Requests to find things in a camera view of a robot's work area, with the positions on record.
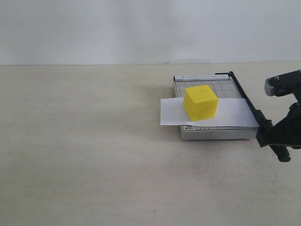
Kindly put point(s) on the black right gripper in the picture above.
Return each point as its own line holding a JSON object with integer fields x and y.
{"x": 286, "y": 132}

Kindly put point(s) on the white paper sheet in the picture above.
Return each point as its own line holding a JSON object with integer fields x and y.
{"x": 230, "y": 112}

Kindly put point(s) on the black cutter blade lever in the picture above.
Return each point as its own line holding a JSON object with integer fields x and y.
{"x": 254, "y": 108}

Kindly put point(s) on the yellow foam cube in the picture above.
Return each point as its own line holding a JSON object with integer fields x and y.
{"x": 200, "y": 103}

